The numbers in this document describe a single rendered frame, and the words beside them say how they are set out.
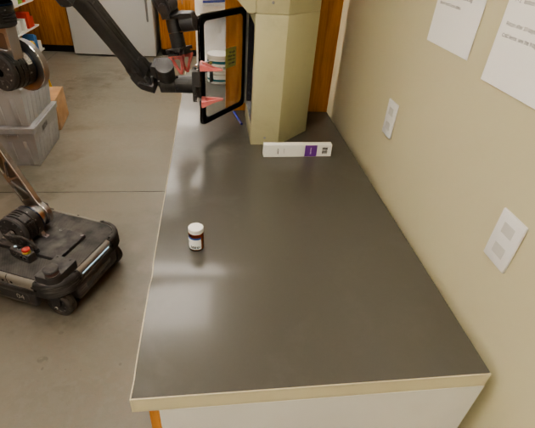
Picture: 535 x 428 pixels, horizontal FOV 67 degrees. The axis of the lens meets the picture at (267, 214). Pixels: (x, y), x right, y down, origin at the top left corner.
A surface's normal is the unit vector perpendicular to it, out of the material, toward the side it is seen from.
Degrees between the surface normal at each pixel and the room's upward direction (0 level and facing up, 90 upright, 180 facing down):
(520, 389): 90
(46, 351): 0
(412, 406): 90
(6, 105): 96
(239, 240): 0
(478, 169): 90
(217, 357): 0
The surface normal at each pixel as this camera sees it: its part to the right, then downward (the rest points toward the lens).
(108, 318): 0.07, -0.82
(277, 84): 0.11, 0.58
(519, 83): -0.99, 0.01
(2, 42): -0.28, 0.54
